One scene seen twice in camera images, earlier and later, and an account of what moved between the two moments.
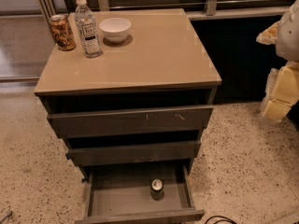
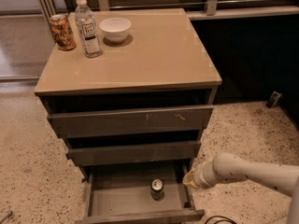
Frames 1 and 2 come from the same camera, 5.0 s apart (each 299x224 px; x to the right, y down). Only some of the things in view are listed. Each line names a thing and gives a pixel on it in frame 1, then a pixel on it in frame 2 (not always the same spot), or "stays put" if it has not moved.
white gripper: [289, 38] -> [200, 178]
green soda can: [157, 189] stays put
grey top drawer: [94, 122] stays put
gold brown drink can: [63, 33] stays put
